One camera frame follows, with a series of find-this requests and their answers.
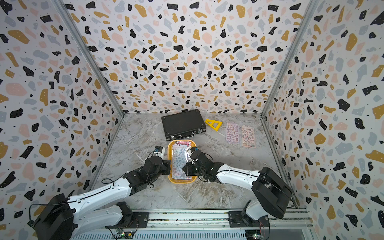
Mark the yellow storage tray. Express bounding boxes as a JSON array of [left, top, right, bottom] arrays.
[[168, 140, 197, 184]]

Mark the pink sticker sheet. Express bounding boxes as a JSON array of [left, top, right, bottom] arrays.
[[226, 123, 240, 144], [241, 126, 256, 148]]

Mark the holographic sticker sheet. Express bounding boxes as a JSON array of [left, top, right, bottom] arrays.
[[172, 141, 192, 180]]

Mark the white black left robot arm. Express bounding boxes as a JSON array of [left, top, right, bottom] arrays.
[[30, 156, 172, 240]]

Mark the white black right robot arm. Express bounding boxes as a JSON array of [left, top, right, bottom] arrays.
[[183, 147, 293, 225]]

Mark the yellow triangle ruler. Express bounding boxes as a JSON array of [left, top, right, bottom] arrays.
[[205, 119, 223, 132]]

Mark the black briefcase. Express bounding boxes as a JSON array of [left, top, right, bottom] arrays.
[[161, 109, 207, 141]]

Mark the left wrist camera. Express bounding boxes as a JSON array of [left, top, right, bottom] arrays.
[[153, 146, 166, 160]]

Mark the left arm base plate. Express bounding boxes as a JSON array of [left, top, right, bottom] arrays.
[[106, 212, 150, 229]]

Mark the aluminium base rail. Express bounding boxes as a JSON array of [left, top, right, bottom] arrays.
[[74, 209, 317, 240]]

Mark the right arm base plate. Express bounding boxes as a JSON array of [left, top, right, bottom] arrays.
[[228, 211, 270, 228]]

